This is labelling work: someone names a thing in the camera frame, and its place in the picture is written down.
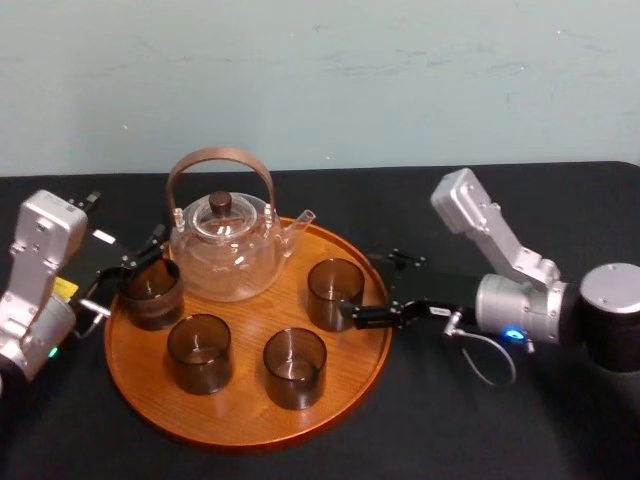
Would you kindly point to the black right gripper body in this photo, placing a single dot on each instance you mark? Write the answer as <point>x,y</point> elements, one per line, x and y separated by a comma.
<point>440,290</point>

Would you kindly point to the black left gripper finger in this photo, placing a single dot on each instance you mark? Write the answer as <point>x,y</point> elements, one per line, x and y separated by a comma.
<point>113,274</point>
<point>144,252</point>

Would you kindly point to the round wooden tray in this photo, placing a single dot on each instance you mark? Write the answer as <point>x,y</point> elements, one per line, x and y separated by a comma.
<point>245,400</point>

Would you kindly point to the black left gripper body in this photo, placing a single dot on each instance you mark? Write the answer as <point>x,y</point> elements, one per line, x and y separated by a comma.
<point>95,260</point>

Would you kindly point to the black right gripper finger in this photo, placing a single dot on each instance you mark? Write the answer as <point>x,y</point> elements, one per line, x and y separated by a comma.
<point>400,261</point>
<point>380,316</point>

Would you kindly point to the glass teapot lid, dark knob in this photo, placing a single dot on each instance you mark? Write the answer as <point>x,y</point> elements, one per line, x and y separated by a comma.
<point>220,212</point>

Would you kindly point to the smoky brown glass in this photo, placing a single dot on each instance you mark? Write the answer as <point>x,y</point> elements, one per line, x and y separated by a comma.
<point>152,310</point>
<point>295,385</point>
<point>327,310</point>
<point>200,370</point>

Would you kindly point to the black table cloth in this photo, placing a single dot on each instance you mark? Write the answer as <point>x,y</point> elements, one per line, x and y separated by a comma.
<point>450,430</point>

